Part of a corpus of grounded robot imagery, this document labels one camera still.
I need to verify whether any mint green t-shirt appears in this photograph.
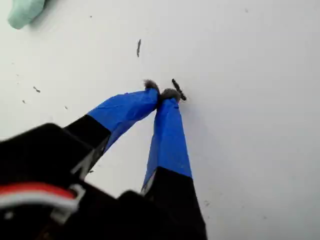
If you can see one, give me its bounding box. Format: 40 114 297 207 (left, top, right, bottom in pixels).
6 0 46 30

